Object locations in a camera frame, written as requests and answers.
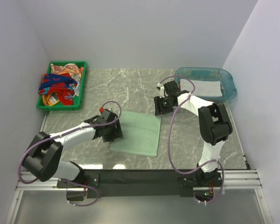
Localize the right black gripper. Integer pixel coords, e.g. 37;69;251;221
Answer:
154;95;175;117

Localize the green panda towel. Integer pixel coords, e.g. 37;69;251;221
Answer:
110;111;161;157

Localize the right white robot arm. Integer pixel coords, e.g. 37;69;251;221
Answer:
154;81;233;186

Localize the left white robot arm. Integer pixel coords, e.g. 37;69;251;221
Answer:
20;108;123;188

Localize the green plastic bin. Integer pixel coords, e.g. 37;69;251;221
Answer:
36;61;87;111

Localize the folded white towel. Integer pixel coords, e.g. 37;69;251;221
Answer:
179;79;223;98

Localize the red blue patterned cloth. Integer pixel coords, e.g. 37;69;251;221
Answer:
38;73;77;105

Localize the orange yellow cloth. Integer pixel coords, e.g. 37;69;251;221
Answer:
42;92;60;106

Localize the blue translucent plastic tub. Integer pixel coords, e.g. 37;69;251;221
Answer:
174;67;237;102

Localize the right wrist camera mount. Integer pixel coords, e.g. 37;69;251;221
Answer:
156;83;166;98

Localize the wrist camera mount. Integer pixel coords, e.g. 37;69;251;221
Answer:
156;83;166;98
99;107;112;113

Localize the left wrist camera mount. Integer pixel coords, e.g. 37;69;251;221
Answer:
99;107;112;113

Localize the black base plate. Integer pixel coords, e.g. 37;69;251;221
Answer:
56;168;251;201

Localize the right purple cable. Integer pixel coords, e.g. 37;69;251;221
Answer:
159;76;226;205

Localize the aluminium mounting rail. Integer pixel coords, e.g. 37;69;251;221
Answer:
4;114;271;224

